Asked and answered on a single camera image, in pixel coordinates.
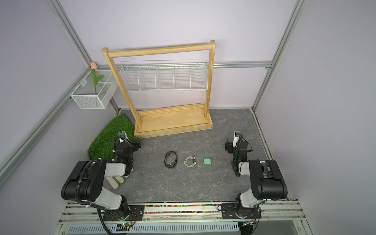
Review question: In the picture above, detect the white mesh wall basket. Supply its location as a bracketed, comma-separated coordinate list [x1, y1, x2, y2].
[70, 70, 118, 110]

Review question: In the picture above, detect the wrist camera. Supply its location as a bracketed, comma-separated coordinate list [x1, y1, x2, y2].
[117, 131, 128, 142]
[233, 131, 242, 147]

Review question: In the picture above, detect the white wire basket shelf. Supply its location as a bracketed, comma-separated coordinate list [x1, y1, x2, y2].
[120, 60, 209, 91]

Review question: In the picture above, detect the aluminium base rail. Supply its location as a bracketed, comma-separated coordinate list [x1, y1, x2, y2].
[58, 201, 307, 228]

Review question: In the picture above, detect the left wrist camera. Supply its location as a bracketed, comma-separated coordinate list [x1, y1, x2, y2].
[117, 131, 128, 142]

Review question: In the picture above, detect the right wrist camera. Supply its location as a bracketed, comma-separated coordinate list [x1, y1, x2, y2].
[233, 131, 242, 147]

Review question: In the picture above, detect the pink tulip artificial flower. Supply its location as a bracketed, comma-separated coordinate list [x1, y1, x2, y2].
[90, 62, 104, 95]

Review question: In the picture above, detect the green charger adapter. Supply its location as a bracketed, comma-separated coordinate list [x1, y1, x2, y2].
[204, 157, 212, 166]

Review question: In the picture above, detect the green artificial grass mat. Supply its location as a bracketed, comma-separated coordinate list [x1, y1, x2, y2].
[88, 114, 135, 160]

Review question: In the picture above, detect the wooden rack frame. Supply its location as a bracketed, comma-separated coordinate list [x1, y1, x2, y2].
[102, 40, 216, 139]

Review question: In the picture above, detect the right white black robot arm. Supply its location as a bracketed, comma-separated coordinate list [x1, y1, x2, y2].
[220, 139, 288, 221]

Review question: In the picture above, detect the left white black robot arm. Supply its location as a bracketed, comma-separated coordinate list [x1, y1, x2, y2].
[61, 138, 141, 220]

